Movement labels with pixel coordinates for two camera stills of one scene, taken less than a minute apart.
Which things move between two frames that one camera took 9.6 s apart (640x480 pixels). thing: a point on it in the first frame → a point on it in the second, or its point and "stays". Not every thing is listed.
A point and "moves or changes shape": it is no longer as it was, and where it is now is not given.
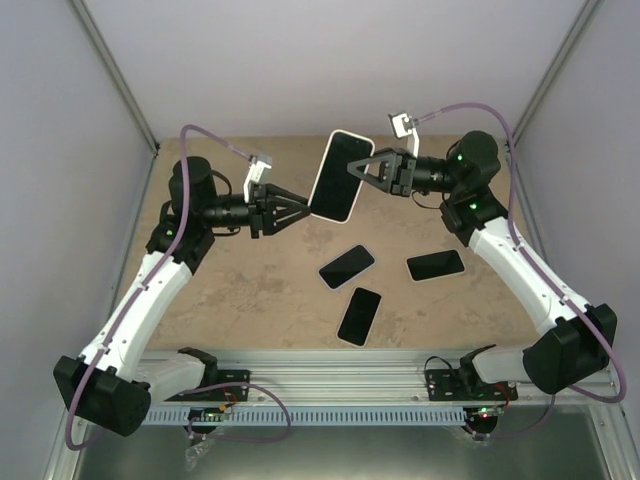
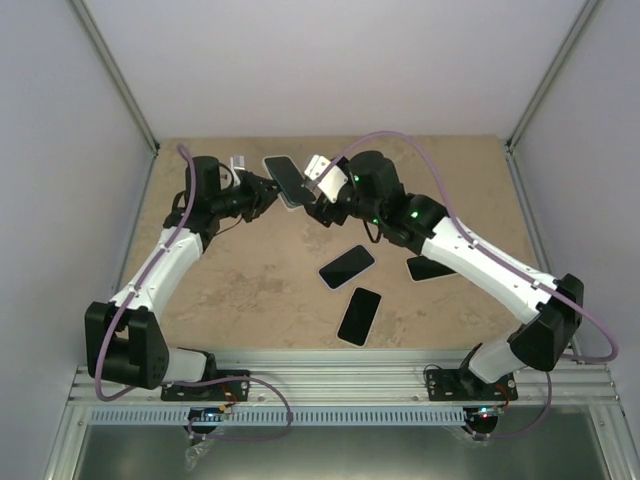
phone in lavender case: [344, 268] stays
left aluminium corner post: [117, 75] stays
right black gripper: [395, 163] → [325, 214]
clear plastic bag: [195, 451] stays
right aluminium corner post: [562, 59] stays
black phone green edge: [338, 185] moves or changes shape
